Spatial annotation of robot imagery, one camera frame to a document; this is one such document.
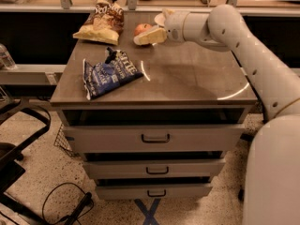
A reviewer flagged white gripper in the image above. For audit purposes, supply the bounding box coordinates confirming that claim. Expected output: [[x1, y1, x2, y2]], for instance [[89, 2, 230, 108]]
[[133, 8, 188, 46]]

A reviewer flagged red apple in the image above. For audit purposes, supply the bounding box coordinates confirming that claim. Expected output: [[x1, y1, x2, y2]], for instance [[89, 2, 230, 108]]
[[134, 23, 152, 36]]

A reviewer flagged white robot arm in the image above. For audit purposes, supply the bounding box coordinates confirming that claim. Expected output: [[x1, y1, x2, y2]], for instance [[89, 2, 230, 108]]
[[134, 5, 300, 225]]

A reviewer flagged white paper bowl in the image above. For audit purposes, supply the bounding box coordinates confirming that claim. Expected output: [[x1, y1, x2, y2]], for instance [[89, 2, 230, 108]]
[[154, 13, 165, 27]]

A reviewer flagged brown yellow chip bag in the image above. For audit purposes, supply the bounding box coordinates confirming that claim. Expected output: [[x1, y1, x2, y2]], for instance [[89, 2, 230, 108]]
[[73, 0, 124, 45]]

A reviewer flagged blue chip bag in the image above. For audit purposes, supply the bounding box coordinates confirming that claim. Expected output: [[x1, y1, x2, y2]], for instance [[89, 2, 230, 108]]
[[82, 47, 143, 100]]

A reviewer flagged grey drawer cabinet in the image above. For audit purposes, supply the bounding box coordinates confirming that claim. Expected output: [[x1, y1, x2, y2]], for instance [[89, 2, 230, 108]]
[[51, 12, 257, 187]]

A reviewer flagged top grey drawer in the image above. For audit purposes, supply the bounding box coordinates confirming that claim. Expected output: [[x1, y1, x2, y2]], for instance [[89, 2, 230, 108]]
[[64, 125, 244, 153]]

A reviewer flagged grey drawer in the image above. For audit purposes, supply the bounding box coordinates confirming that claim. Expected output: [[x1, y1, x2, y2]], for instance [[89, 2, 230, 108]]
[[83, 158, 225, 179], [64, 125, 244, 153], [96, 183, 212, 200]]

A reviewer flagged middle grey drawer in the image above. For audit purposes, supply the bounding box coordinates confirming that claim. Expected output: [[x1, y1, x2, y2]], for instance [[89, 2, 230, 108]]
[[83, 158, 225, 179]]

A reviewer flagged clear plastic water bottle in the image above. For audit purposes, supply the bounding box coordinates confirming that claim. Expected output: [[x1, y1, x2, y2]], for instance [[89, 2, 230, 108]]
[[0, 43, 17, 69]]

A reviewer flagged bottom grey drawer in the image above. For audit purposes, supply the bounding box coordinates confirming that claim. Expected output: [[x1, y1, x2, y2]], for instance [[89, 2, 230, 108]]
[[96, 183, 212, 200]]

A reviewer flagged black office chair left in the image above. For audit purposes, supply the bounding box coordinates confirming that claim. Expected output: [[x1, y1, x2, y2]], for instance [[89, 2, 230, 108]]
[[0, 89, 51, 225]]

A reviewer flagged wire mesh basket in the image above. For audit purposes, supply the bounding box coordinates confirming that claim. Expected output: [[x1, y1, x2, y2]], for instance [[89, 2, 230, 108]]
[[53, 124, 79, 158]]

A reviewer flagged black floor cable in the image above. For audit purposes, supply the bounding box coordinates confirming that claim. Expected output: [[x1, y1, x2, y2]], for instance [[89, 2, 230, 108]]
[[41, 182, 95, 225]]

